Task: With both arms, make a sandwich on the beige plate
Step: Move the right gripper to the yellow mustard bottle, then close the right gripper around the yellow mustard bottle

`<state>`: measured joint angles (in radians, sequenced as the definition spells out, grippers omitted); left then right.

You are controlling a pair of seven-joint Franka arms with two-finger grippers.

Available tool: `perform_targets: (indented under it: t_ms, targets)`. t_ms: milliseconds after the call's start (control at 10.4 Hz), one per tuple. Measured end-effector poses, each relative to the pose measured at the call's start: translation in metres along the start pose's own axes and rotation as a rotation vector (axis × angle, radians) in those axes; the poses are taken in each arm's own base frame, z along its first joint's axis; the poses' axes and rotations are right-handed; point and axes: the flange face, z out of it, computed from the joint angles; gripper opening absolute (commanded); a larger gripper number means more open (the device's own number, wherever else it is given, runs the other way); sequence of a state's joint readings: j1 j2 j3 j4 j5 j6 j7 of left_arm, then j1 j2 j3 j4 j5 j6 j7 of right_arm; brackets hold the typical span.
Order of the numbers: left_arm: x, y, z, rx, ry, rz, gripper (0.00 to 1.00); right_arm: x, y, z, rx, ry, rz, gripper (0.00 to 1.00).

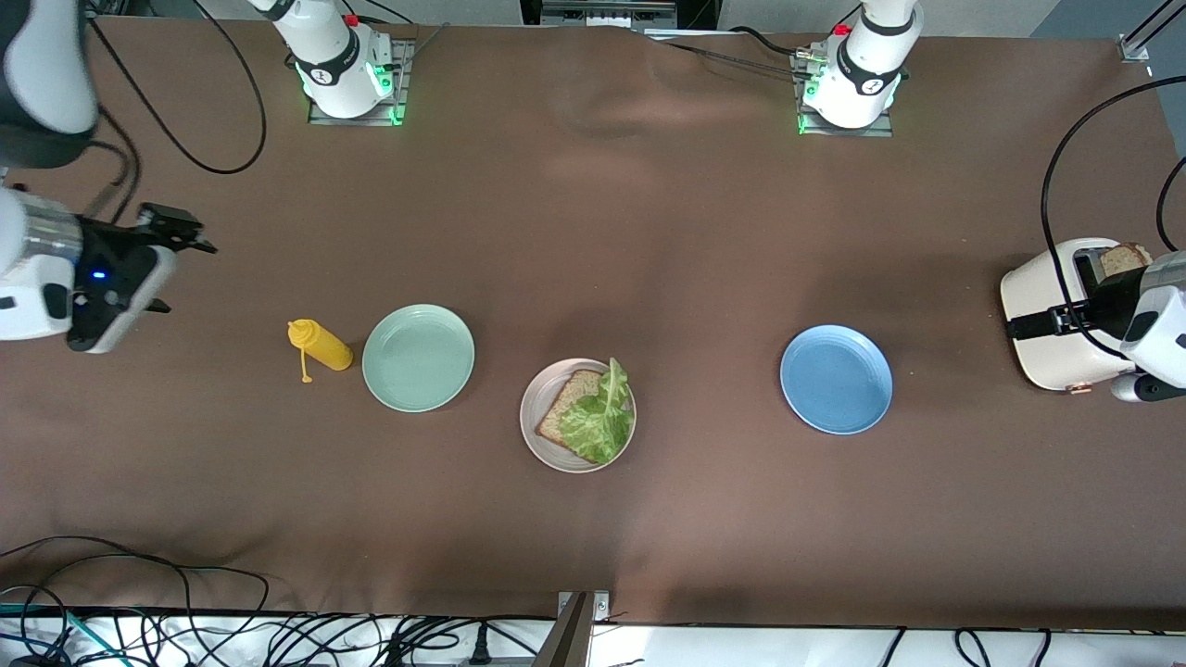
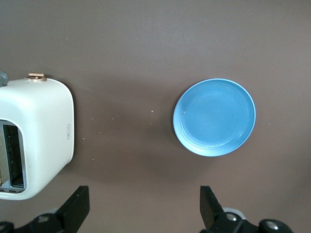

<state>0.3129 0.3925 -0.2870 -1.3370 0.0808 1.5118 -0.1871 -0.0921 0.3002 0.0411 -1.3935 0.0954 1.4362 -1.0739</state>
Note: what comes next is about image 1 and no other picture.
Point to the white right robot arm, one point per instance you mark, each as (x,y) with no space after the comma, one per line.
(46,74)

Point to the green lettuce leaf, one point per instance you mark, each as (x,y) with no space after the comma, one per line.
(598,421)

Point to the aluminium corner bracket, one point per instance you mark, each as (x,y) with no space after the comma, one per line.
(1132,46)

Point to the black equipment rack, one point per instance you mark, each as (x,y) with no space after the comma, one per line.
(695,11)

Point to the brown bread slice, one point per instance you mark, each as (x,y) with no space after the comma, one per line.
(1126,259)
(561,412)

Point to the black power plug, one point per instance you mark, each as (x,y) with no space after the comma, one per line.
(479,648)

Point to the blue plate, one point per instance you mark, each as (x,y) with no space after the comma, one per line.
(836,380)

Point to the grey metal camera post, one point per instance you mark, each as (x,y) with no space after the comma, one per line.
(570,639)

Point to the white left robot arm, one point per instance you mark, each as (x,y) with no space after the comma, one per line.
(1166,324)

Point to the yellow mustard squeeze bottle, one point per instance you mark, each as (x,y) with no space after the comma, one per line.
(324,345)

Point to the white toaster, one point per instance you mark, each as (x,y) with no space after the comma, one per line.
(1038,287)

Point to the brown table cloth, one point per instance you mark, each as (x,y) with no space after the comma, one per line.
(649,232)

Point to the mint green plate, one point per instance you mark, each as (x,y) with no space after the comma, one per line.
(417,357)

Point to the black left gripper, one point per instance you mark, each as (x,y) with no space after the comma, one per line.
(1108,301)

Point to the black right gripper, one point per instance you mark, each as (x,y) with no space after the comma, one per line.
(105,248)

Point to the beige plate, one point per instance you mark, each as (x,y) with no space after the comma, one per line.
(547,380)

